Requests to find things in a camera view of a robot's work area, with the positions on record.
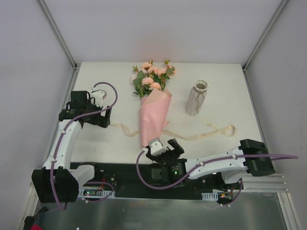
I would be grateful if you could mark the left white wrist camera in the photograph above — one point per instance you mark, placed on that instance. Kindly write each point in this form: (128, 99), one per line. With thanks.
(98, 96)

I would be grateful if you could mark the beige ribbed vase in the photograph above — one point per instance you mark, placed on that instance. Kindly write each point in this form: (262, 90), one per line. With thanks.
(196, 97)

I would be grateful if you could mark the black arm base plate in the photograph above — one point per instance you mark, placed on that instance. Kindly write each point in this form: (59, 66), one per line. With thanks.
(124, 180)

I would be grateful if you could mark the red object at corner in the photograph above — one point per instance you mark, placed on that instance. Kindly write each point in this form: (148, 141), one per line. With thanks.
(35, 227)

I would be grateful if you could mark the peach flower stem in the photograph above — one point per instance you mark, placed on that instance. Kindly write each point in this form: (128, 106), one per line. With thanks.
(148, 78)
(166, 73)

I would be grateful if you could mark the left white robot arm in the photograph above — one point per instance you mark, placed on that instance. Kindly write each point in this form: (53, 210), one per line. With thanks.
(56, 182)

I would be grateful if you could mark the pink wrapping paper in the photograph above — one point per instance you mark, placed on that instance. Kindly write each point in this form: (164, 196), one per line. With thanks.
(153, 113)

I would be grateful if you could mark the aluminium frame post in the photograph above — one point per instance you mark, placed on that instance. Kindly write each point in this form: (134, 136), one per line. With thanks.
(57, 33)
(265, 33)

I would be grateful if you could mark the right white cable duct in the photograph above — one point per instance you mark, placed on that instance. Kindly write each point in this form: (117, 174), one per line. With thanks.
(215, 196)

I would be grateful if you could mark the cream ribbon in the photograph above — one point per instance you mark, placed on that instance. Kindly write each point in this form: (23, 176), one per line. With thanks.
(227, 131)

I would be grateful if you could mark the left aluminium frame post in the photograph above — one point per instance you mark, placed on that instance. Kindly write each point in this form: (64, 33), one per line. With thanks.
(57, 33)

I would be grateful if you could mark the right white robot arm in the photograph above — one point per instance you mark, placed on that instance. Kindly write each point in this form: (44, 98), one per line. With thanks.
(250, 157)

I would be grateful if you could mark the white cable duct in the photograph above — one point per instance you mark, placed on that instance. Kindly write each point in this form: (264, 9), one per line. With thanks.
(215, 196)
(95, 194)

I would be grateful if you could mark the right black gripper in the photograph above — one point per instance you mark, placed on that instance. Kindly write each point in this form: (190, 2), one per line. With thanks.
(168, 153)

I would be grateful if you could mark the pale pink flower stem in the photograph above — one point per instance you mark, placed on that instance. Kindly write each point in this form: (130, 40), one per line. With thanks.
(138, 80)

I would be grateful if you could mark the left white cable duct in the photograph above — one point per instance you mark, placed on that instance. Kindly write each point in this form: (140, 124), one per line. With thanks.
(95, 194)

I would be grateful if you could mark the right aluminium frame post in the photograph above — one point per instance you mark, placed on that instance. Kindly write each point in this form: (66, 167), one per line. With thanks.
(265, 33)

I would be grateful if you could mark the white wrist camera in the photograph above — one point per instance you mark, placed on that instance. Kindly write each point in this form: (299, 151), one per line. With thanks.
(157, 147)
(98, 96)

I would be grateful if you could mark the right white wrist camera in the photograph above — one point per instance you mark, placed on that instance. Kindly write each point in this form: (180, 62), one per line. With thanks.
(157, 147)

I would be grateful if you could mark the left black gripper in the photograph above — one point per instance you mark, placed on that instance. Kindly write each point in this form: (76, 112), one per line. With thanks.
(103, 117)

